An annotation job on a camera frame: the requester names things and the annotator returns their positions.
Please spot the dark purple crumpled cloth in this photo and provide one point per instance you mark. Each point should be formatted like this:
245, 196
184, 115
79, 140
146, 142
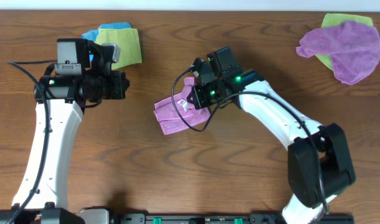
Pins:
353, 48

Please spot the pink purple microfiber cloth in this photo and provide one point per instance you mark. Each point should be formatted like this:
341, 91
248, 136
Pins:
169, 119

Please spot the folded green cloth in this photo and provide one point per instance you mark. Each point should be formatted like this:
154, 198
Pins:
128, 41

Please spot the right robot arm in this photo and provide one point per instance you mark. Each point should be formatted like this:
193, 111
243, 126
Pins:
319, 162

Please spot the blue cloth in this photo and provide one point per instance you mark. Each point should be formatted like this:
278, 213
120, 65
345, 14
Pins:
92, 34

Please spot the light green cloth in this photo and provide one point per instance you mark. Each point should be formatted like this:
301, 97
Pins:
335, 19

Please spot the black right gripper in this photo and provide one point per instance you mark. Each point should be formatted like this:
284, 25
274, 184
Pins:
200, 101

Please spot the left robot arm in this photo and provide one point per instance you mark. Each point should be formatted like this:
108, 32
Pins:
42, 195

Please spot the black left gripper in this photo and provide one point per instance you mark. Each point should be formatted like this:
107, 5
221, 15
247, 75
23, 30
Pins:
118, 86

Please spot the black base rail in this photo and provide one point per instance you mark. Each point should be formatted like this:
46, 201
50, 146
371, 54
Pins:
227, 219

